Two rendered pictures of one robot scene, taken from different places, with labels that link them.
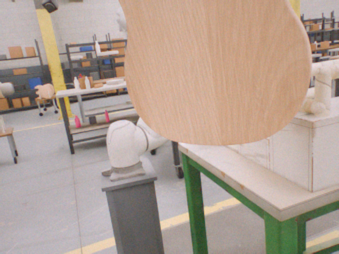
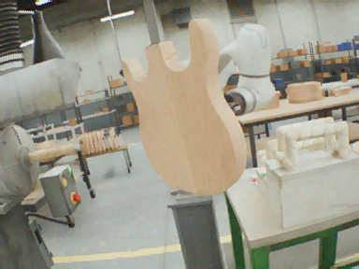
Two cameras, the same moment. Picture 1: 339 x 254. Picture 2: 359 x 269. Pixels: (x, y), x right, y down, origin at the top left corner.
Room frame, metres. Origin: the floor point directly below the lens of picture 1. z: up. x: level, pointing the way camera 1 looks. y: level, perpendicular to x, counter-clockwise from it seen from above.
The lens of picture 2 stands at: (-0.12, -0.32, 1.39)
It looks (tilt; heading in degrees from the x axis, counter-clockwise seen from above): 12 degrees down; 21
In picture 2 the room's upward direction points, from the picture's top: 11 degrees counter-clockwise
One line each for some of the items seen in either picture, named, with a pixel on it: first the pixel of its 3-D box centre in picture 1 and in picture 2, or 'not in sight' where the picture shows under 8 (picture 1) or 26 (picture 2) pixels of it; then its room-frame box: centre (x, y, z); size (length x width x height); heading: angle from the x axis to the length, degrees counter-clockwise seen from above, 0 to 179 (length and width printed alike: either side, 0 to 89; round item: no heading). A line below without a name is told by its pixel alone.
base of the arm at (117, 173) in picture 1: (122, 167); (187, 190); (1.37, 0.27, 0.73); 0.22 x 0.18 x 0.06; 101
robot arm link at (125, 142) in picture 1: (124, 141); not in sight; (1.39, 0.24, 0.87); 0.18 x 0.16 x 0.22; 130
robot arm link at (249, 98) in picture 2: not in sight; (238, 102); (0.75, -0.21, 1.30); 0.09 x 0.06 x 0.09; 60
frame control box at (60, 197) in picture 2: not in sight; (49, 200); (0.69, 0.70, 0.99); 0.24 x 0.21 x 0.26; 109
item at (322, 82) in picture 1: (322, 94); (292, 153); (0.61, -0.35, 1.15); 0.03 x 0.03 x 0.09
